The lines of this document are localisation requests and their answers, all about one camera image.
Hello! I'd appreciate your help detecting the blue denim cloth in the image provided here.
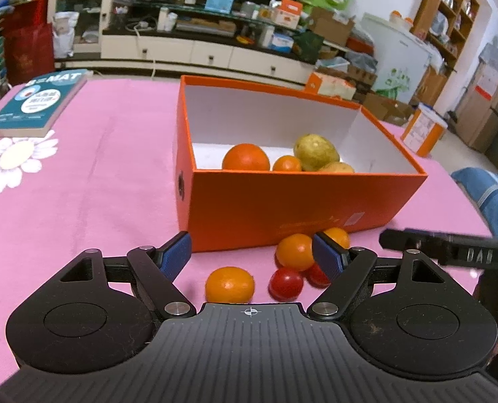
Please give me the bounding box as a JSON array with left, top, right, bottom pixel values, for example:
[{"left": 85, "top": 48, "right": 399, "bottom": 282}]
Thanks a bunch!
[{"left": 450, "top": 167, "right": 498, "bottom": 240}]

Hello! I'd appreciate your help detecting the grey tall cabinet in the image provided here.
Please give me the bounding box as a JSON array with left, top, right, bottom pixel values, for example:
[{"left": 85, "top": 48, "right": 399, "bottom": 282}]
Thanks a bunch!
[{"left": 476, "top": 42, "right": 498, "bottom": 105}]

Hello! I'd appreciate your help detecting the white glass-door cabinet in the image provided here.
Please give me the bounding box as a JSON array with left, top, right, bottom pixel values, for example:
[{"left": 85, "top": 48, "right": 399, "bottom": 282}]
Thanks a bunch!
[{"left": 47, "top": 0, "right": 117, "bottom": 59}]

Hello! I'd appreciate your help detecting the orange cardboard box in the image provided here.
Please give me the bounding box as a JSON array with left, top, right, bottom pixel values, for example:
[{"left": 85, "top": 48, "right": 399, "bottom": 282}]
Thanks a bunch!
[{"left": 174, "top": 75, "right": 428, "bottom": 253}]

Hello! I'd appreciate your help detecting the large orange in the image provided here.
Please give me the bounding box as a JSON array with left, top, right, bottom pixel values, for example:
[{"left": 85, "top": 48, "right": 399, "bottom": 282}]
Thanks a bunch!
[{"left": 221, "top": 143, "right": 272, "bottom": 172}]

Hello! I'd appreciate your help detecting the wooden shelf unit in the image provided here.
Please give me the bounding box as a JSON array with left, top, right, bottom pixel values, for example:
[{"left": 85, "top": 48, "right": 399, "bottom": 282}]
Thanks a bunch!
[{"left": 411, "top": 0, "right": 481, "bottom": 72}]

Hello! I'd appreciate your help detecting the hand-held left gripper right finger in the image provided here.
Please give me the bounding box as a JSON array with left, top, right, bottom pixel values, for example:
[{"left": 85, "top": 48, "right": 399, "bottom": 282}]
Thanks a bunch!
[{"left": 308, "top": 232, "right": 457, "bottom": 322}]

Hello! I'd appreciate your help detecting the white plastic bag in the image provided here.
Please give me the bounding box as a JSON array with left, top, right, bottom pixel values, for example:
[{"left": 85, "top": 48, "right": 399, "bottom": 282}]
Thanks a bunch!
[{"left": 52, "top": 10, "right": 79, "bottom": 57}]

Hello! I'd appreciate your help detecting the brown cardboard box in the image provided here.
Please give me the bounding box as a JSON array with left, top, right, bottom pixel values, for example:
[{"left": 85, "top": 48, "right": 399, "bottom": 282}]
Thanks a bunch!
[
  {"left": 455, "top": 88, "right": 498, "bottom": 154},
  {"left": 364, "top": 92, "right": 413, "bottom": 124},
  {"left": 308, "top": 6, "right": 355, "bottom": 47}
]

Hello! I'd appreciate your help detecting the dark green box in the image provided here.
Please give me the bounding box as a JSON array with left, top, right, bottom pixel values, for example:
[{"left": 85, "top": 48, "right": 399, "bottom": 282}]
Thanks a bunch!
[{"left": 293, "top": 30, "right": 325, "bottom": 64}]

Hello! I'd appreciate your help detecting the small orange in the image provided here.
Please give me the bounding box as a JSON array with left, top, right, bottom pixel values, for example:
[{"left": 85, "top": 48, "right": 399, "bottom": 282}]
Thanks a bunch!
[
  {"left": 322, "top": 227, "right": 351, "bottom": 250},
  {"left": 275, "top": 233, "right": 316, "bottom": 271},
  {"left": 272, "top": 155, "right": 303, "bottom": 173},
  {"left": 205, "top": 266, "right": 256, "bottom": 304}
]

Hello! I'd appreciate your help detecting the white television stand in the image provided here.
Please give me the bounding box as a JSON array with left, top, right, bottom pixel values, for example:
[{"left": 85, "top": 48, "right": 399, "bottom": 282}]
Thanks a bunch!
[{"left": 53, "top": 0, "right": 317, "bottom": 87}]

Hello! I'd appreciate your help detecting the stack of flat books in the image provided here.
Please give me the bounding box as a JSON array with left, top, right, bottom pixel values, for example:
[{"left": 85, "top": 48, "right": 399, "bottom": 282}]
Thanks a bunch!
[{"left": 175, "top": 17, "right": 237, "bottom": 34}]

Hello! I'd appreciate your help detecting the yellow pear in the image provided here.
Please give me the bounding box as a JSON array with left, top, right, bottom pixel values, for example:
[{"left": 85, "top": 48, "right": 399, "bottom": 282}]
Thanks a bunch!
[{"left": 318, "top": 161, "right": 356, "bottom": 174}]

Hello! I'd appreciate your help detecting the white and orange container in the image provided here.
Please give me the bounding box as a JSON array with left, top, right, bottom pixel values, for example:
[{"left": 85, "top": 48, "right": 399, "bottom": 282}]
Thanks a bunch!
[{"left": 401, "top": 103, "right": 448, "bottom": 157}]

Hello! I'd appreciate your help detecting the pink tablecloth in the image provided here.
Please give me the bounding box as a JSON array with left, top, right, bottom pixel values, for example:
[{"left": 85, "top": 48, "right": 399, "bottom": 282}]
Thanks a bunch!
[{"left": 0, "top": 76, "right": 498, "bottom": 387}]

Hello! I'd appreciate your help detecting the white small refrigerator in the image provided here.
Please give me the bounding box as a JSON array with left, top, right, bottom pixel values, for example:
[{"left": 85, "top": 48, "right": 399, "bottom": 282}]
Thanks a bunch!
[{"left": 360, "top": 12, "right": 437, "bottom": 101}]

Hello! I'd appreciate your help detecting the red tomato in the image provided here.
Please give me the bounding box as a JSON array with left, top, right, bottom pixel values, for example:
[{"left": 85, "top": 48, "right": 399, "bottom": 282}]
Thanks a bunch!
[
  {"left": 305, "top": 262, "right": 331, "bottom": 288},
  {"left": 268, "top": 267, "right": 305, "bottom": 302}
]

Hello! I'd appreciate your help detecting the orange and white small box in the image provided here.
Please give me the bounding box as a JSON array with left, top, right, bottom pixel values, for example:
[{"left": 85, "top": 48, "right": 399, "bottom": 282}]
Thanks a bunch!
[{"left": 272, "top": 0, "right": 303, "bottom": 30}]

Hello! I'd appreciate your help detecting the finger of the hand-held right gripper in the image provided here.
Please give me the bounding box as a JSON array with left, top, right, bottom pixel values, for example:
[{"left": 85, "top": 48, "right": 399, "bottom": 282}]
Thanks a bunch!
[{"left": 378, "top": 227, "right": 498, "bottom": 267}]

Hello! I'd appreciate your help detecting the teal paperback book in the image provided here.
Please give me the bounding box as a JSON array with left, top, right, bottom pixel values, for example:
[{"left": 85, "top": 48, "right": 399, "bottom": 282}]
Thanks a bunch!
[{"left": 0, "top": 69, "right": 89, "bottom": 139}]

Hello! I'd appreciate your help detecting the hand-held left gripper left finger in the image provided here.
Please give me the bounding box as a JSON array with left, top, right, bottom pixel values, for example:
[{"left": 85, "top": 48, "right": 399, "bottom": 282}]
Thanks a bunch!
[{"left": 58, "top": 231, "right": 197, "bottom": 319}]

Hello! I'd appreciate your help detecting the speckled green pear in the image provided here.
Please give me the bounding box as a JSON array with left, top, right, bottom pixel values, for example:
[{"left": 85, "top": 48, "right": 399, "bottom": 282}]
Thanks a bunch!
[{"left": 293, "top": 133, "right": 341, "bottom": 172}]

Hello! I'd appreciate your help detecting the blue tissue pack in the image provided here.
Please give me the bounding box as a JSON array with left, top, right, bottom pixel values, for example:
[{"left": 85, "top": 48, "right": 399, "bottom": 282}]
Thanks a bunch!
[{"left": 270, "top": 31, "right": 294, "bottom": 53}]

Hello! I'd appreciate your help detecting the orange and white floor carton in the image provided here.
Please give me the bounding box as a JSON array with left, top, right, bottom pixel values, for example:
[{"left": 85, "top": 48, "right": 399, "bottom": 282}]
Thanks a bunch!
[{"left": 305, "top": 71, "right": 357, "bottom": 101}]

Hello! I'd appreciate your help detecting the red gift bag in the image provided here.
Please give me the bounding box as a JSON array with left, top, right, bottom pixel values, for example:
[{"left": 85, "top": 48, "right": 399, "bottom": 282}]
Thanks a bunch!
[
  {"left": 0, "top": 0, "right": 50, "bottom": 34},
  {"left": 1, "top": 23, "right": 56, "bottom": 87}
]

